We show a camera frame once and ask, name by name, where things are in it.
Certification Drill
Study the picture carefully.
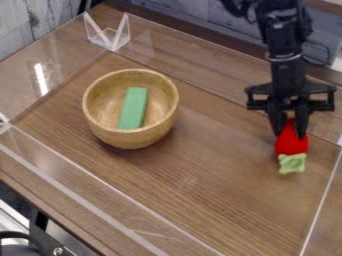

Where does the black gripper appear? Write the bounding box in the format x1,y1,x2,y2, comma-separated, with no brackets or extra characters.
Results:
244,54,336,139

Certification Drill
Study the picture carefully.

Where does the red plush strawberry toy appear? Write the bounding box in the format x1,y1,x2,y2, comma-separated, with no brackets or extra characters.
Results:
273,118,308,175

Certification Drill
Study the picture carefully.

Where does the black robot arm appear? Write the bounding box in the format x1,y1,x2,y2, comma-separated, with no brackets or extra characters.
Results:
220,0,336,138

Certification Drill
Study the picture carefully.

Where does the green rectangular block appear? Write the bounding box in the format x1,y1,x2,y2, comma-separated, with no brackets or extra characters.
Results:
116,87,148,129

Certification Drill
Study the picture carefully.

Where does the clear acrylic table guard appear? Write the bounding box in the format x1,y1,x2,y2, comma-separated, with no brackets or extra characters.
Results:
0,6,342,256

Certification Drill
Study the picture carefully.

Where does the wooden bowl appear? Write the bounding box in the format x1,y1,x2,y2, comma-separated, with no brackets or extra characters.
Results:
81,68,178,149

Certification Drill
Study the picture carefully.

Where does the clear acrylic corner bracket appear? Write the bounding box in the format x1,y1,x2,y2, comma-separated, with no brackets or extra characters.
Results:
82,13,130,52

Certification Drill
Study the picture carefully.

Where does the black metal table bracket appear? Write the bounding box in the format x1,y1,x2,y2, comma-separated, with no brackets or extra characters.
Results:
27,209,86,256

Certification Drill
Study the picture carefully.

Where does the black cable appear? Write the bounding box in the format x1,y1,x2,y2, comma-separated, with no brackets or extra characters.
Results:
0,230,43,256

